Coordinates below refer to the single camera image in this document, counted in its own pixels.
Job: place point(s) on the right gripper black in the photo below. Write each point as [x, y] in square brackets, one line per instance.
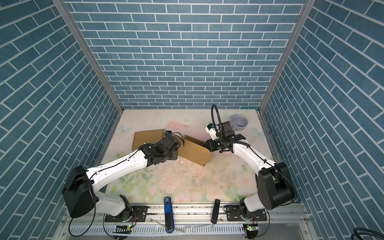
[209, 143]

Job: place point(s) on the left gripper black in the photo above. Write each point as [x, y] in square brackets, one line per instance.
[175, 153]

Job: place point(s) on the cardboard box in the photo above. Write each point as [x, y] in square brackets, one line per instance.
[147, 137]

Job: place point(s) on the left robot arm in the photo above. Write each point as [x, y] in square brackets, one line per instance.
[82, 193]

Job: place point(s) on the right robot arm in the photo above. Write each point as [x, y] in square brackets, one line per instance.
[274, 183]

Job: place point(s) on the lavender ceramic cup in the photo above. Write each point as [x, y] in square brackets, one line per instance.
[239, 122]

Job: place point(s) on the blue black handheld tool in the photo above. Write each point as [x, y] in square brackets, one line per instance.
[169, 218]

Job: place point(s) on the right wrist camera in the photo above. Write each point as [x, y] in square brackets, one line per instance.
[219, 130]

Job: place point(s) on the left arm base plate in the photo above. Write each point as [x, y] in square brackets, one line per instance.
[132, 215]

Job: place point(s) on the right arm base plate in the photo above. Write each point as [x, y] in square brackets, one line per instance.
[237, 213]

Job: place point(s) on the aluminium front rail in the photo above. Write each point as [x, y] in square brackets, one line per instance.
[198, 214]

